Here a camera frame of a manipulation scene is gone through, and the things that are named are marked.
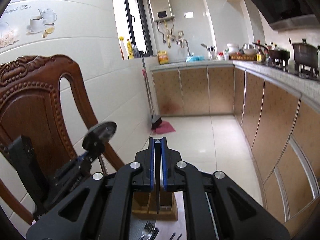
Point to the black chopstick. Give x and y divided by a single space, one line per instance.
155 233
179 237
173 237

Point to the tea set wall decal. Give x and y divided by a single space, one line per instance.
37 21

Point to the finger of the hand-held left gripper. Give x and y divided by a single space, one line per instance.
91 152

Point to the group of condiment bottles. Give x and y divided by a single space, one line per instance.
269 51

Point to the pink floor cloth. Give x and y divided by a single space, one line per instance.
166 127

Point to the stainless steel fork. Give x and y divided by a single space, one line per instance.
148 226

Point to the black wok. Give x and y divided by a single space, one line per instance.
278 54

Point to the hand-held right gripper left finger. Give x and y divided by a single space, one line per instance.
151 165

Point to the black range hood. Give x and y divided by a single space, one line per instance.
282 2

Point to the metal mixing bowl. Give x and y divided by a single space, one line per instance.
248 49

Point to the woven basket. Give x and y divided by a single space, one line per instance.
242 57

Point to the white spray bottle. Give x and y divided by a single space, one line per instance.
123 48

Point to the wooden slatted utensil holder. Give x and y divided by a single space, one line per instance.
146 205

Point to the blue dish cloth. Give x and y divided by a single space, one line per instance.
195 58

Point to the soy sauce bottle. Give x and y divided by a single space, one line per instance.
259 55

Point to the stainless steel round spoon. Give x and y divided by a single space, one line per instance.
105 128

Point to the stacked white bowls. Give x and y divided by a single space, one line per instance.
233 48

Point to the wall-mounted water heater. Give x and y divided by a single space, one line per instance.
161 5

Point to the yellow detergent bottle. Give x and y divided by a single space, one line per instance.
130 50

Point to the yellow box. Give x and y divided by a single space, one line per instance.
163 58

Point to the dark lidded cooking pot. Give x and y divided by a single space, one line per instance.
306 53

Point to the gas stove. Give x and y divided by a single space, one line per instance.
297 71

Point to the metal sink faucet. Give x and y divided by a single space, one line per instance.
186 45

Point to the tan kitchen base cabinets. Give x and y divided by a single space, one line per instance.
195 90

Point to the metal cutlery cup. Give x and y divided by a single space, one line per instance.
212 54

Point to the dark framed window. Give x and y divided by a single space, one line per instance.
132 10

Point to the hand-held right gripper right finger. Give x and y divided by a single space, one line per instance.
164 165

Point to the carved wooden chair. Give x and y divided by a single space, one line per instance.
37 110

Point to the clear plastic bottle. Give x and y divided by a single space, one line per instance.
136 52

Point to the water heater pipes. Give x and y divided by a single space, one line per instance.
165 28

